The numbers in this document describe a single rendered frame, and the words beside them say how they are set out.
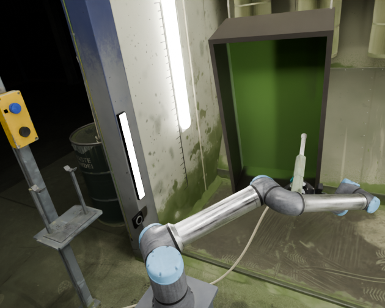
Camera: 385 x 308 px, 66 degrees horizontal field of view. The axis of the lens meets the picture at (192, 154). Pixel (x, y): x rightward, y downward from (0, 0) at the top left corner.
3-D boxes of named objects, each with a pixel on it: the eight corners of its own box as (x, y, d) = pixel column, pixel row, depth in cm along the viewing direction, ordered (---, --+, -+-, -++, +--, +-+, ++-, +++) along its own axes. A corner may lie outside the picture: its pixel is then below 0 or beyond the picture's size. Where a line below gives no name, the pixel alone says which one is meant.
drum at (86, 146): (86, 210, 315) (58, 134, 275) (132, 186, 347) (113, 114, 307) (113, 235, 275) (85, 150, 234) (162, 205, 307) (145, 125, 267)
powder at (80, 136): (62, 136, 276) (62, 135, 275) (113, 117, 306) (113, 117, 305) (87, 151, 238) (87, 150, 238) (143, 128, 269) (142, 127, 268)
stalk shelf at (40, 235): (76, 206, 187) (75, 203, 186) (102, 213, 176) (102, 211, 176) (33, 239, 163) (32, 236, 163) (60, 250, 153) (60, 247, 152)
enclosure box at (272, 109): (243, 165, 253) (225, 18, 180) (319, 173, 230) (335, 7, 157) (233, 195, 229) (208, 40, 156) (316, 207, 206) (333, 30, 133)
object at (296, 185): (279, 213, 176) (303, 200, 157) (272, 210, 176) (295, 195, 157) (289, 151, 204) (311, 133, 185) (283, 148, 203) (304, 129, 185)
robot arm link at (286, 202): (284, 200, 130) (386, 197, 157) (268, 186, 141) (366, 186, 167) (277, 222, 134) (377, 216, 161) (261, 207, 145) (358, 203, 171)
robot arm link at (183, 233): (139, 256, 128) (284, 179, 141) (131, 231, 143) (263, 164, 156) (151, 277, 136) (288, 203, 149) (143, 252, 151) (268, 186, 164)
